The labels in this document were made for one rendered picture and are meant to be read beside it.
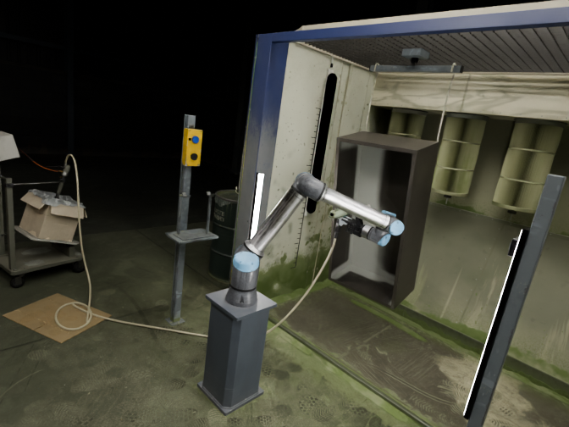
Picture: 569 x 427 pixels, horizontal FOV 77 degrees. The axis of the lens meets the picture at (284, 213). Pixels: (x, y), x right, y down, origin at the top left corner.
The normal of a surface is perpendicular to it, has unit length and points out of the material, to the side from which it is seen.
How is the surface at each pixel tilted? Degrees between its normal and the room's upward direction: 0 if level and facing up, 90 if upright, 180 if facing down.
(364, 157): 102
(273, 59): 90
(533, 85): 90
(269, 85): 90
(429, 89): 90
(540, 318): 57
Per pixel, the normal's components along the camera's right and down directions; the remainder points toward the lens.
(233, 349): 0.00, 0.25
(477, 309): -0.50, -0.46
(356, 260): -0.68, 0.29
